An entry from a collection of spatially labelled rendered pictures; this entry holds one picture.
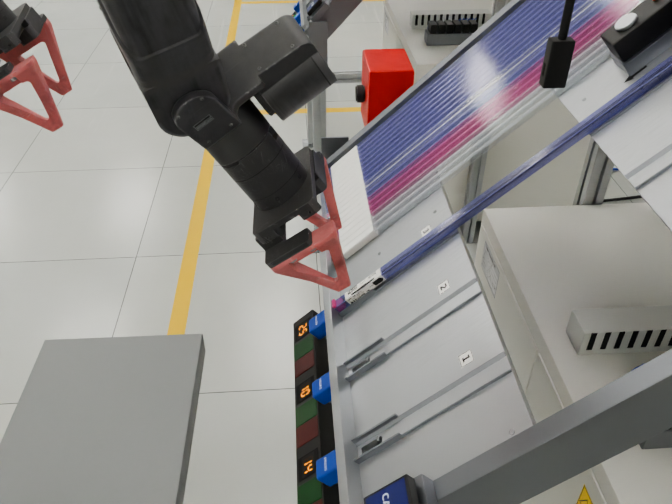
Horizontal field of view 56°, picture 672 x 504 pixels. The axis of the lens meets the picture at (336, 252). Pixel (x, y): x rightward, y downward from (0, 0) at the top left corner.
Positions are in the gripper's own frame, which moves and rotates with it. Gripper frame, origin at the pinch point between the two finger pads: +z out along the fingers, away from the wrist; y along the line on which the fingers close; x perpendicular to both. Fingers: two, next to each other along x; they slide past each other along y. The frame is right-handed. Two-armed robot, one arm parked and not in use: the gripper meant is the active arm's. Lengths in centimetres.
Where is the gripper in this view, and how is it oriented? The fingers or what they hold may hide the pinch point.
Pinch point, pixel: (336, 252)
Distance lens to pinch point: 63.0
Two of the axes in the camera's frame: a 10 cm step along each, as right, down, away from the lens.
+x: -8.3, 4.8, 2.7
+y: -0.8, -5.9, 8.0
